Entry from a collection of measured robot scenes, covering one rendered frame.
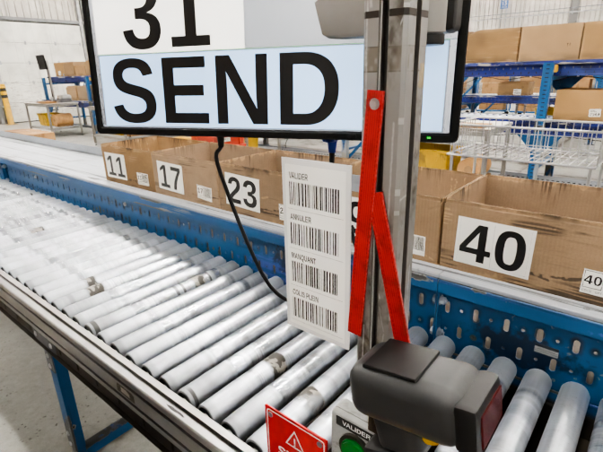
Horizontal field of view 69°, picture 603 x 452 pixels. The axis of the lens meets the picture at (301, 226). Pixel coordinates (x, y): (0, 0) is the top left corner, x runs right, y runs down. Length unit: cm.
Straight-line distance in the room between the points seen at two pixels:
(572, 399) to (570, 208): 49
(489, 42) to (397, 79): 536
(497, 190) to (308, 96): 86
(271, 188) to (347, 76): 85
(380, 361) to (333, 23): 35
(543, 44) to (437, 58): 509
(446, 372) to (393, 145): 19
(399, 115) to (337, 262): 16
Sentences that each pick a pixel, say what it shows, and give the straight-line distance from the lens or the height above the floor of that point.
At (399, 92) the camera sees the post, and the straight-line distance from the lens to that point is 37.
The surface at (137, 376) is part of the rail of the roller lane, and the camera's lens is 102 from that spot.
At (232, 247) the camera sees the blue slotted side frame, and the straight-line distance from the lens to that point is 149.
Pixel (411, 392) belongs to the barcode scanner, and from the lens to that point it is 38.
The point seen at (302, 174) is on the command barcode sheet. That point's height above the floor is 123.
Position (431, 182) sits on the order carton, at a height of 101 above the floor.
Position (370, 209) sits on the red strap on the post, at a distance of 40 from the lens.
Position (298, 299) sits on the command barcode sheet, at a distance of 50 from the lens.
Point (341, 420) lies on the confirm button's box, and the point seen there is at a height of 98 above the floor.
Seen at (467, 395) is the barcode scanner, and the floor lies 109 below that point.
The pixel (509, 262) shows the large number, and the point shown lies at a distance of 103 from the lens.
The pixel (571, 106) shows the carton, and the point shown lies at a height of 94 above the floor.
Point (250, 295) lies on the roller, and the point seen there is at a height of 74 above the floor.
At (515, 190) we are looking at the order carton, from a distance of 129.
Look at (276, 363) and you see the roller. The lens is 97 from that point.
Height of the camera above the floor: 132
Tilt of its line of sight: 19 degrees down
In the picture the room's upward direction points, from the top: 1 degrees counter-clockwise
